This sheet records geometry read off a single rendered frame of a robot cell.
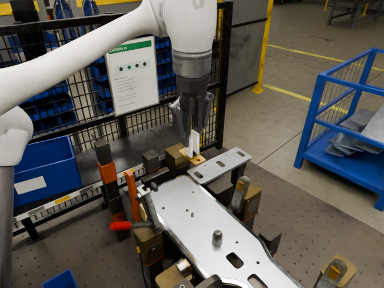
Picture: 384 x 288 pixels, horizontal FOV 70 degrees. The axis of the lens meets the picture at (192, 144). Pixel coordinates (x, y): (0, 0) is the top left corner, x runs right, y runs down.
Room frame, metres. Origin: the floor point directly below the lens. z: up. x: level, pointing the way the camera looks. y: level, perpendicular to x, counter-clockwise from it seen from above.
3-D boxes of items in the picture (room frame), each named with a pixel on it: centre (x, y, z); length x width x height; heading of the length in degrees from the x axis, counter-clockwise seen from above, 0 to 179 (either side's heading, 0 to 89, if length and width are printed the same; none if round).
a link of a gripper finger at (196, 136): (0.63, -0.01, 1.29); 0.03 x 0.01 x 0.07; 37
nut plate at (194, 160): (0.63, 0.00, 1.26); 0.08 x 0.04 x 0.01; 37
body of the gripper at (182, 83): (0.63, 0.00, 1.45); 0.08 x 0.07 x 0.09; 127
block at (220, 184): (0.81, -0.12, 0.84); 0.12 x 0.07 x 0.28; 127
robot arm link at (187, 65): (0.63, 0.00, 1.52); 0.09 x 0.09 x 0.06
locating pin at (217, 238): (0.52, -0.08, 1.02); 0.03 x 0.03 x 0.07
